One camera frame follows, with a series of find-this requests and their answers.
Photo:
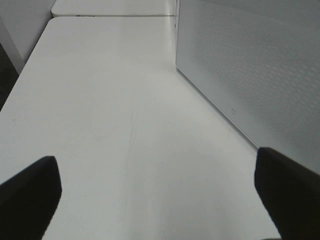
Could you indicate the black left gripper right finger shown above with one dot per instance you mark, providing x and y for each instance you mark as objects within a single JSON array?
[{"x": 290, "y": 193}]

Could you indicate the white microwave door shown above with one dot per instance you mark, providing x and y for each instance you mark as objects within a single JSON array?
[{"x": 258, "y": 62}]

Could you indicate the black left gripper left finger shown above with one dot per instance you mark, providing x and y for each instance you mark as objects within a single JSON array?
[{"x": 29, "y": 199}]

